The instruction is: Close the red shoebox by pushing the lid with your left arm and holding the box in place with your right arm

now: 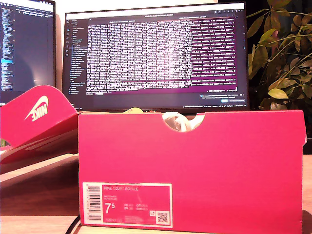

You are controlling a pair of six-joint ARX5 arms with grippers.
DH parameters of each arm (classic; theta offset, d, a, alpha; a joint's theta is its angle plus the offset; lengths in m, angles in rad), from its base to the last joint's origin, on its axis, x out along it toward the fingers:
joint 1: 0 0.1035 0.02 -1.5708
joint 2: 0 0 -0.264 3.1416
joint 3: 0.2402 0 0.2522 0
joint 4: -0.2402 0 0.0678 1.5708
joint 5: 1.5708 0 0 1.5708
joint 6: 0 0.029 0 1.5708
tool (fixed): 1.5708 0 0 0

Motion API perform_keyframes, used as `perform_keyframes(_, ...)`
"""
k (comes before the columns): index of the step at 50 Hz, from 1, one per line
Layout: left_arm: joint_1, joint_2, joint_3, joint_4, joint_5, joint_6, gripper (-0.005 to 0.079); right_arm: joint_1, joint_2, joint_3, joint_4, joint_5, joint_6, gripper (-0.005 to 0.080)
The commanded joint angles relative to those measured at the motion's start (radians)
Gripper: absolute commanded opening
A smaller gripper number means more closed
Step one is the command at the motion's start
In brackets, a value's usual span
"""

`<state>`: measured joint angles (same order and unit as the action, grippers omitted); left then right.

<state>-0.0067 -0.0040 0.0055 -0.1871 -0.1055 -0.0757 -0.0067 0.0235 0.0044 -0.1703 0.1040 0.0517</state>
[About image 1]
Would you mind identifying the large black computer monitor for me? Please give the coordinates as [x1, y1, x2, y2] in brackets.
[61, 1, 251, 115]

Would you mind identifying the green leafy houseplant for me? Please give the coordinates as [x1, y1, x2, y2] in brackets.
[246, 0, 312, 113]

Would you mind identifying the tan shoe part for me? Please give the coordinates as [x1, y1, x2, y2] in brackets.
[123, 107, 144, 115]

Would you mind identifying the red Nike shoebox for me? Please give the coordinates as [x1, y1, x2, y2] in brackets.
[0, 84, 307, 234]

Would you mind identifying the black monitor with code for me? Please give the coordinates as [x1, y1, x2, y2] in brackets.
[0, 0, 57, 107]

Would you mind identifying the black cable on table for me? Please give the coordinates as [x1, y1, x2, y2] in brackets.
[64, 215, 81, 234]

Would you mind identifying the black plant pot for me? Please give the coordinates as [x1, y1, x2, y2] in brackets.
[303, 131, 312, 155]

